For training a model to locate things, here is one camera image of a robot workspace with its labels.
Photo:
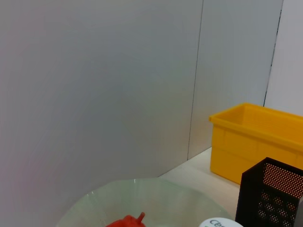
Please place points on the green glass fruit plate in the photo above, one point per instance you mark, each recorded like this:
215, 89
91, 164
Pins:
154, 198

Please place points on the clear green-label water bottle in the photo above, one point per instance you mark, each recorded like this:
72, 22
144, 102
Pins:
220, 223

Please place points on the yellow plastic bin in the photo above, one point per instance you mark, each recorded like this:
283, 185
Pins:
248, 146

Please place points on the black mesh pen holder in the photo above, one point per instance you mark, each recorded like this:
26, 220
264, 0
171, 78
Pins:
251, 196

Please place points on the red tomato-shaped object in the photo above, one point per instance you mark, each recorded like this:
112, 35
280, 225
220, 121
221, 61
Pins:
127, 221

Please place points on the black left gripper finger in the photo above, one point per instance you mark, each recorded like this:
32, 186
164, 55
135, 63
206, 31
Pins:
300, 212

